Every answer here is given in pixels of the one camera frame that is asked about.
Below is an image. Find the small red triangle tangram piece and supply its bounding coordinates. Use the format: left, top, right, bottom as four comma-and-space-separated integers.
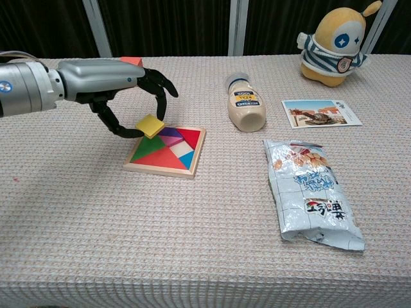
175, 127, 202, 151

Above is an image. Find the yellow plush toy striped shirt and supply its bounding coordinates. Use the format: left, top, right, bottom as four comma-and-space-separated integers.
296, 0, 383, 88

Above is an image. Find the wooden tangram puzzle tray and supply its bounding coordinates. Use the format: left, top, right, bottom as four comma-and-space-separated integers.
123, 123, 207, 180

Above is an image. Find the large red triangle tangram piece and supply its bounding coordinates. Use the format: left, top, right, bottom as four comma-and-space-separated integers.
133, 148, 188, 169

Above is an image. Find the mayonnaise squeeze bottle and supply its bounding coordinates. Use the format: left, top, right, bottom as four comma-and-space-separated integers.
224, 72, 267, 132

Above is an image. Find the blue triangle puzzle piece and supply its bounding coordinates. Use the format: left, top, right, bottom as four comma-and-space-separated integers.
177, 150, 196, 169

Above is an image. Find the picture postcard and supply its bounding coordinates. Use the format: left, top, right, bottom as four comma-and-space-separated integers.
281, 99, 363, 130

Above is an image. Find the small yellow cube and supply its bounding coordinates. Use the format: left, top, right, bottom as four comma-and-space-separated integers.
135, 114, 166, 139

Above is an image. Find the beige woven tablecloth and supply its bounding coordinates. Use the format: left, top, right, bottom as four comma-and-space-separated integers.
0, 53, 411, 308

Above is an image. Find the orange cube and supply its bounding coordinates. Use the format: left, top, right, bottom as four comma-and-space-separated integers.
120, 56, 143, 68

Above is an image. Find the white snack bag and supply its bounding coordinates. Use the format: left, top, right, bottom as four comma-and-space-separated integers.
262, 138, 365, 253

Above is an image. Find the grey metal frame pole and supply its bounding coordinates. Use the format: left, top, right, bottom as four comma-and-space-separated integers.
227, 0, 249, 57
361, 0, 399, 56
82, 0, 113, 59

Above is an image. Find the pink tangram piece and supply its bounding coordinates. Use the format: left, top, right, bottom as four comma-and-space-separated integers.
160, 134, 187, 148

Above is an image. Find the green triangle tangram piece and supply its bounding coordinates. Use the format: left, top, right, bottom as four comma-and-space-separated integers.
132, 135, 168, 162

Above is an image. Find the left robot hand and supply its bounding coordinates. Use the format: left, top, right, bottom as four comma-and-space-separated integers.
48, 59, 179, 139

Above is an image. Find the black pleated curtain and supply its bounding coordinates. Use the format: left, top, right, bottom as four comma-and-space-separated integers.
0, 0, 99, 60
243, 0, 380, 56
98, 0, 232, 58
381, 0, 411, 55

